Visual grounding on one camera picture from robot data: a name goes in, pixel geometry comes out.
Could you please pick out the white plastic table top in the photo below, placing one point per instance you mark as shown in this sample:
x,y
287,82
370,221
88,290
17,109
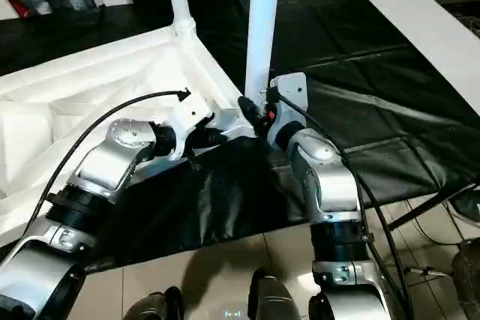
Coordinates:
x,y
93,69

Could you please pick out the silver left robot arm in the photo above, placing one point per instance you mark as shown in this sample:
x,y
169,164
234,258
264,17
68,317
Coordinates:
x,y
112,159

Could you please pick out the black padded work mat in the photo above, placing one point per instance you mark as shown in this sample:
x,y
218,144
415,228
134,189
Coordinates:
x,y
356,72

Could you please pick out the white flat board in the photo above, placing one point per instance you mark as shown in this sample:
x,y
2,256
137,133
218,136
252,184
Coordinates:
x,y
412,16

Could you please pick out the black metal stand foot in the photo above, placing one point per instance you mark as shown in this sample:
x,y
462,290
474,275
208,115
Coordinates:
x,y
423,209

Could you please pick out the red bottle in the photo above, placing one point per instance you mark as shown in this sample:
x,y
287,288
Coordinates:
x,y
18,7

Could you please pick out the brown fuzzy floor object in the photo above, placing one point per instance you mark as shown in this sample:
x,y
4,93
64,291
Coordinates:
x,y
468,260

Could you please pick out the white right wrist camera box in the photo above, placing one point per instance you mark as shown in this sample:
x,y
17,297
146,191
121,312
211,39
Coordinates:
x,y
296,87

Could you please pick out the silver metal floor frame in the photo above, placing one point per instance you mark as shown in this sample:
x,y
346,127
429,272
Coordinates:
x,y
427,272

